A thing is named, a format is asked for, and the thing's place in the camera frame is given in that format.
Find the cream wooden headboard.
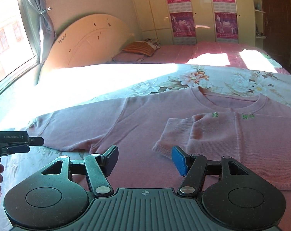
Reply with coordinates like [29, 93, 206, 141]
[38, 14, 136, 82]

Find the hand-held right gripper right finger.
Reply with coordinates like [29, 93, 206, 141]
[171, 146, 251, 196]

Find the window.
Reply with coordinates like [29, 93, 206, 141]
[0, 0, 43, 85]

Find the pink bed sheet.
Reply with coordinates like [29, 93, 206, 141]
[112, 41, 291, 75]

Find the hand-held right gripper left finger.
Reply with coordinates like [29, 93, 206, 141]
[40, 145, 119, 197]

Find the pink knit sweater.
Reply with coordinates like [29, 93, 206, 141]
[28, 88, 291, 192]

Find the grey patterned curtain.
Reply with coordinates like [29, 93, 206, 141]
[16, 0, 57, 63]

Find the folded pink blanket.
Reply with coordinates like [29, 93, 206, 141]
[112, 51, 146, 64]

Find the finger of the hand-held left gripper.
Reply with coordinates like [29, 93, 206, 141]
[1, 145, 31, 155]
[28, 137, 45, 147]

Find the green and white cloth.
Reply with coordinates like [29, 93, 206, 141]
[264, 52, 282, 68]

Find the orange striped pillow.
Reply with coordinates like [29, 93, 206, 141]
[123, 41, 160, 56]

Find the cream wardrobe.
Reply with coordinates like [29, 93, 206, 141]
[129, 0, 267, 45]

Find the dark wooden door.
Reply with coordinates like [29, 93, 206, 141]
[258, 0, 291, 68]

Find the white floral quilt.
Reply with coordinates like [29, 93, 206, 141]
[0, 63, 291, 231]

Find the floral pillow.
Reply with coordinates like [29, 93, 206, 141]
[142, 38, 162, 47]

